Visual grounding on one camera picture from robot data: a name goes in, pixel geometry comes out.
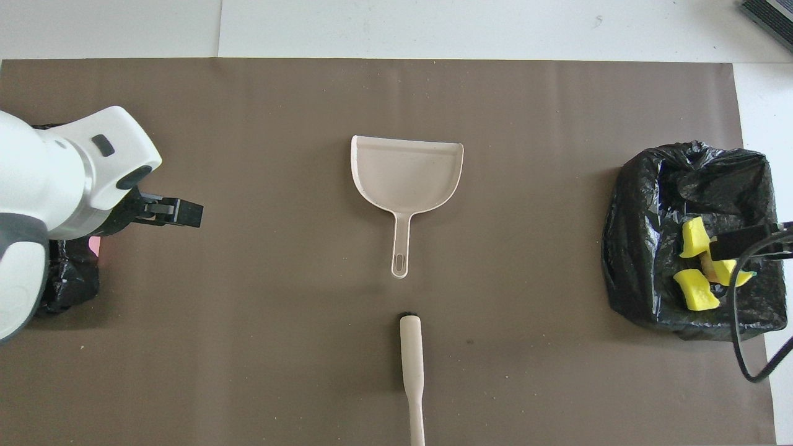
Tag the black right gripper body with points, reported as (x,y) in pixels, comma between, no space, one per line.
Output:
(740,241)

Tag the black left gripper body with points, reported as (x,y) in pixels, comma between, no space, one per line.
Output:
(121,214)

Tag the yellow sponge with green pad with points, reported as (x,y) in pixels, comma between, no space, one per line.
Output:
(726,270)

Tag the yellow sponge piece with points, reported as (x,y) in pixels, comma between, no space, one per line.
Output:
(697,291)
(694,237)

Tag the pale pink plastic dustpan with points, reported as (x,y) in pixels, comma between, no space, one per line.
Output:
(406,173)

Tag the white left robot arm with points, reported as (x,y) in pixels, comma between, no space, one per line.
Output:
(56,179)

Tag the pink plastic bin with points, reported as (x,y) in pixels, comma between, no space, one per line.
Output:
(95,244)

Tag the black trash bag over pink bin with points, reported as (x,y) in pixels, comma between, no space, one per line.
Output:
(71,279)

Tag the black trash bag bin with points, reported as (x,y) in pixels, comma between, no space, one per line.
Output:
(644,248)

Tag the dark grey ribbed device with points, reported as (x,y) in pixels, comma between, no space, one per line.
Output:
(771,18)

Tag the brown paper table mat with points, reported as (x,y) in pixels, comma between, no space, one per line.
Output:
(495,371)

